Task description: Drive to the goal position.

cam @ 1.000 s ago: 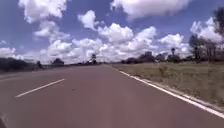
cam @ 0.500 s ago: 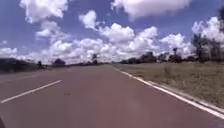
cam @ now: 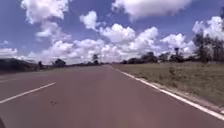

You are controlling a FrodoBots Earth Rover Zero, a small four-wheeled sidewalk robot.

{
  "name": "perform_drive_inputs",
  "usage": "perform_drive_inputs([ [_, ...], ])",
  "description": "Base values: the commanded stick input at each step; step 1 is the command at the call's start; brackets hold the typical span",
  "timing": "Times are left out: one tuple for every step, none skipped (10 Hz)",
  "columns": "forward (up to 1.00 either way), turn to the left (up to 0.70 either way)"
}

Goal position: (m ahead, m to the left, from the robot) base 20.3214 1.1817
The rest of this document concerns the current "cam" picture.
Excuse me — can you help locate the dark tree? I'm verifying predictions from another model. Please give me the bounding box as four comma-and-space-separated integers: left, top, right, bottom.
92, 53, 100, 65

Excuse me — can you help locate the distant row of trees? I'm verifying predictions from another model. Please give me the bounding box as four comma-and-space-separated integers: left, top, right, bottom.
121, 47, 198, 65

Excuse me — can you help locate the reddish-brown asphalt road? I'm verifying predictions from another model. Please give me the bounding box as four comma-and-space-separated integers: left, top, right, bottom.
0, 64, 224, 128

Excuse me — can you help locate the group of dark trees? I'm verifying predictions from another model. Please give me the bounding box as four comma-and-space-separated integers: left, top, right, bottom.
37, 58, 68, 70
192, 9, 224, 63

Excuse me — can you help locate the grass strip beside road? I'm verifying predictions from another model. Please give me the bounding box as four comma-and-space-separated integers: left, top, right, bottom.
0, 65, 73, 76

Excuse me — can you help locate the dry grass verge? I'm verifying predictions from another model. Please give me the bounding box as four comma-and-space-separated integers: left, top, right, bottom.
112, 61, 224, 108

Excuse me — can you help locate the white road edge line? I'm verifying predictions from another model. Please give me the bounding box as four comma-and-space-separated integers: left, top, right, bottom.
115, 68, 224, 122

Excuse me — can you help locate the dark hedge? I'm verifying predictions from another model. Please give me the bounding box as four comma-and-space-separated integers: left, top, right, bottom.
0, 57, 38, 73

